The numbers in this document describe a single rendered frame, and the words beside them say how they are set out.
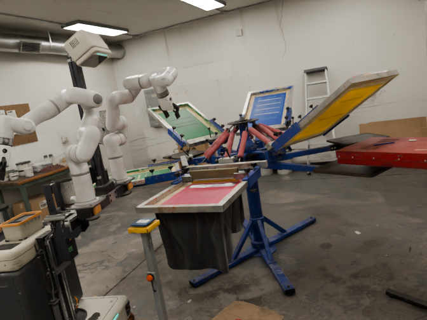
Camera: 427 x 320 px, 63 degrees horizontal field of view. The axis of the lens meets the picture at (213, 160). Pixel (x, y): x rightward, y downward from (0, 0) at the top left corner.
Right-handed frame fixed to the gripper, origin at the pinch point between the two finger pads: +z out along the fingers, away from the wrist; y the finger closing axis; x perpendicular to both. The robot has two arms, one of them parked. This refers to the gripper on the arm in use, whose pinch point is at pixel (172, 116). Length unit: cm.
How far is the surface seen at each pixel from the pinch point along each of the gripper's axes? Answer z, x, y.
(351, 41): 145, -440, 27
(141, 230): 29, 66, -15
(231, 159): 67, -39, 1
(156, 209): 36, 45, -5
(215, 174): 58, -11, -4
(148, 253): 45, 69, -14
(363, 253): 187, -69, -84
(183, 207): 35, 39, -23
